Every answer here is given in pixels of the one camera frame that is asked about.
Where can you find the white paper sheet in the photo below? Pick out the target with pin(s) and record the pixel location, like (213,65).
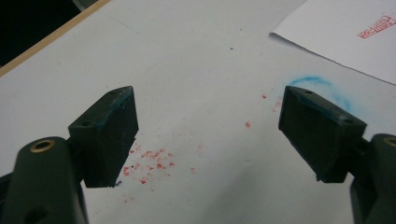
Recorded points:
(336,34)

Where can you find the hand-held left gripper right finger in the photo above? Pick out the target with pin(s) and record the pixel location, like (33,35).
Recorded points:
(317,137)

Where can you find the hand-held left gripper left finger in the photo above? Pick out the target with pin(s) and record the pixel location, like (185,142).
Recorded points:
(107,137)

